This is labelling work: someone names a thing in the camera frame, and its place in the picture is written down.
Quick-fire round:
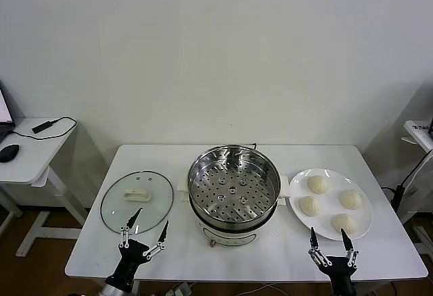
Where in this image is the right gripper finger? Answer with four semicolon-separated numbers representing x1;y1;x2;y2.
306;226;332;268
340;228;359;269

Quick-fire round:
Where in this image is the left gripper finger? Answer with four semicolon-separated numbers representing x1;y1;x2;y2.
143;220;170;260
118;207;143;249

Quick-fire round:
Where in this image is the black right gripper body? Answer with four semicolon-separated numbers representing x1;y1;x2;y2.
319;255;358;296

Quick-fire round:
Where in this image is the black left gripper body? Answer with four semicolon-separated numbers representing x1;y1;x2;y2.
104;239;150;293

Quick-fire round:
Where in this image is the white steamed baozi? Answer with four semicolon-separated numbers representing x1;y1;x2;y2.
330;213;359;236
299;195;321;216
339;189;363;210
306;175;329;195

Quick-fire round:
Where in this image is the round glass pot lid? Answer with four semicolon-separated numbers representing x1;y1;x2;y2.
99;170;175;235

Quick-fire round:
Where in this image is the perforated steel steamer basket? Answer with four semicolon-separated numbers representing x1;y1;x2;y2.
187;145;281;224

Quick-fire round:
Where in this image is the white round plate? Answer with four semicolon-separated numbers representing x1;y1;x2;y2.
288;168;374;242

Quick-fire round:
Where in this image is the white power strip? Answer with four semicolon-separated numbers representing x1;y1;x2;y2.
168;281;193;296

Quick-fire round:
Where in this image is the white electric cooker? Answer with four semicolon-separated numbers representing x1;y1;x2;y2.
176;170;292;247

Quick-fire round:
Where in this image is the white side table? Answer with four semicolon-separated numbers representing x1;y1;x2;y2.
0;117;91;256

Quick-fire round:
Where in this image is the black adapter box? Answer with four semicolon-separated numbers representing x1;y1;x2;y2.
32;120;57;134

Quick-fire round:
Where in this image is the black computer mouse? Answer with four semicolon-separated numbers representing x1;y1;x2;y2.
0;143;20;164

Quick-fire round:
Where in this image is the open laptop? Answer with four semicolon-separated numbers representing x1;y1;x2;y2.
0;80;16;141

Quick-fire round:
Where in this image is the black cable at stand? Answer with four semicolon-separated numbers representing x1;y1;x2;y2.
382;149;433;216

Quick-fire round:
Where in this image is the black adapter cable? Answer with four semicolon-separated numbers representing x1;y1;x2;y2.
6;116;78;140

